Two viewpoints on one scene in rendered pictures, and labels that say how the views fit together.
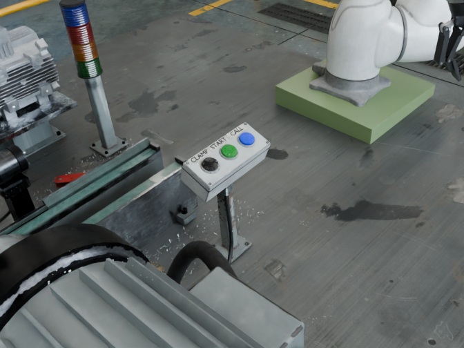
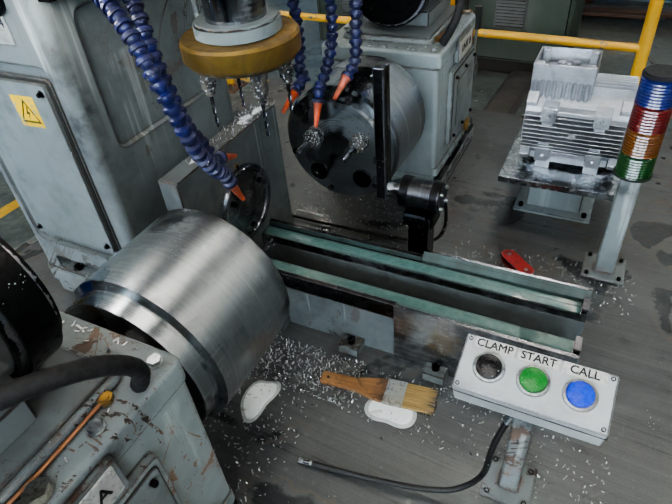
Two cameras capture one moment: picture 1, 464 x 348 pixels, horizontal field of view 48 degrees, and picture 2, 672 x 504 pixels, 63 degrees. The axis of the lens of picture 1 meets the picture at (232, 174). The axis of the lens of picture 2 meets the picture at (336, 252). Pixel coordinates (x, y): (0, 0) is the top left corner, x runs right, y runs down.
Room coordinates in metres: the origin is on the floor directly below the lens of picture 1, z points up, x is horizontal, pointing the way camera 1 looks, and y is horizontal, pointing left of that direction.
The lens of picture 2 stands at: (0.48, -0.31, 1.59)
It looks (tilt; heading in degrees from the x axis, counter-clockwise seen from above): 40 degrees down; 75
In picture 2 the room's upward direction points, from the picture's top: 6 degrees counter-clockwise
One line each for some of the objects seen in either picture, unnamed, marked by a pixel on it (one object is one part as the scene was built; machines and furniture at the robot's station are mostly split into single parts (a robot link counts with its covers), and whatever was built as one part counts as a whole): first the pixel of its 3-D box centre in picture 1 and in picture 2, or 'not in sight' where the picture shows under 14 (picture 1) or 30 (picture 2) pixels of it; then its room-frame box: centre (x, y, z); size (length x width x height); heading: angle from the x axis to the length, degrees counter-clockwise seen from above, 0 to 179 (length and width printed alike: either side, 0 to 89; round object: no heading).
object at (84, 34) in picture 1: (79, 31); (650, 115); (1.22, 0.34, 1.14); 0.06 x 0.06 x 0.04
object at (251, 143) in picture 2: not in sight; (225, 214); (0.52, 0.62, 0.97); 0.30 x 0.11 x 0.34; 45
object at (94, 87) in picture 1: (92, 80); (629, 183); (1.22, 0.34, 1.01); 0.08 x 0.08 x 0.42; 45
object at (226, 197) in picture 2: not in sight; (248, 202); (0.56, 0.58, 1.02); 0.15 x 0.02 x 0.15; 45
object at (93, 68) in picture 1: (88, 65); (635, 162); (1.22, 0.34, 1.05); 0.06 x 0.06 x 0.04
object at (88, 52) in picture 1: (83, 48); (642, 139); (1.22, 0.34, 1.10); 0.06 x 0.06 x 0.04
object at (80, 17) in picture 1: (74, 12); (658, 89); (1.22, 0.34, 1.19); 0.06 x 0.06 x 0.04
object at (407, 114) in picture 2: not in sight; (363, 119); (0.86, 0.75, 1.04); 0.41 x 0.25 x 0.25; 45
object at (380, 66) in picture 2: not in sight; (383, 135); (0.82, 0.51, 1.12); 0.04 x 0.03 x 0.26; 135
